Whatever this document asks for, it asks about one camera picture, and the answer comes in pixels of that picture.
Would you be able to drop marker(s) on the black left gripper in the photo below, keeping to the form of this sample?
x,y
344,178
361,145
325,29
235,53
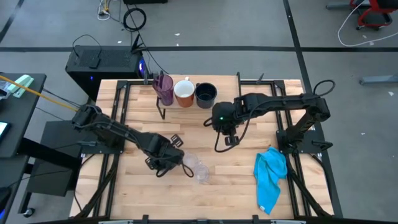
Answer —
x,y
163,154

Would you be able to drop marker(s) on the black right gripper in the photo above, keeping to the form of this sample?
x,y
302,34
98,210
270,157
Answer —
x,y
224,116

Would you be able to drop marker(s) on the dark blue speckled enamel mug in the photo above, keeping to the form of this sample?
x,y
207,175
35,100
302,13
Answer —
x,y
206,95

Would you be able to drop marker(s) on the clear plastic footed cup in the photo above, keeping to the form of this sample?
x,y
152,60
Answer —
x,y
202,173
191,160

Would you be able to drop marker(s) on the orange mug white inside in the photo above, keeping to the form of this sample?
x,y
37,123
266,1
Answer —
x,y
184,101

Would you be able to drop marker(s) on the purple faceted plastic tumbler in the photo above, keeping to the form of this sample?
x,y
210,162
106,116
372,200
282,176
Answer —
x,y
164,90

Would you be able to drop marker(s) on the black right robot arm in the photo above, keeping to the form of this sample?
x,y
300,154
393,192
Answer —
x,y
280,101

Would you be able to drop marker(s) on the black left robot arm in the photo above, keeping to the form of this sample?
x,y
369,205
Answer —
x,y
109,127

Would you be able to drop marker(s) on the turquoise cloth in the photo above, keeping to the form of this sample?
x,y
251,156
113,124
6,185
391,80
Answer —
x,y
267,177

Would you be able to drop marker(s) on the black computer tower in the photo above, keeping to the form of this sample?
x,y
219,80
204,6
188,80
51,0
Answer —
x,y
118,62

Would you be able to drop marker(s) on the small black box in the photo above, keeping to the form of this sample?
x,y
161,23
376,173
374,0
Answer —
x,y
94,63

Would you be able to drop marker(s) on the black cart base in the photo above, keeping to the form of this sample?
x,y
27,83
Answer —
x,y
46,183

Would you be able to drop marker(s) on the yellow rod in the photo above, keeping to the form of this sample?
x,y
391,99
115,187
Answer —
x,y
37,92

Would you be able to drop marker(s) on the black desk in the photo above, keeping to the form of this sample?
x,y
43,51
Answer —
x,y
21,124

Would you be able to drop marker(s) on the mint green stapler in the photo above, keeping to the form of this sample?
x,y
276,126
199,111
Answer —
x,y
21,83

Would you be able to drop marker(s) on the grey metal bar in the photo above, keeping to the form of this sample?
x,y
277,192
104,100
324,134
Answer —
x,y
379,79

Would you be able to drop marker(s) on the phone with lit screen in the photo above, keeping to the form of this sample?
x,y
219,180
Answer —
x,y
3,129

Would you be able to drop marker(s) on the red chair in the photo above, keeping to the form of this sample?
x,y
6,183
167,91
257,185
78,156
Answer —
x,y
385,3

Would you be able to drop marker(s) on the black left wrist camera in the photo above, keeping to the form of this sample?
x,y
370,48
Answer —
x,y
176,140

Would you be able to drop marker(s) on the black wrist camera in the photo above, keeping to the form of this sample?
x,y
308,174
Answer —
x,y
231,140
176,140

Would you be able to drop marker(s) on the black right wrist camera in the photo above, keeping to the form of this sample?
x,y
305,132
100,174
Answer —
x,y
231,140

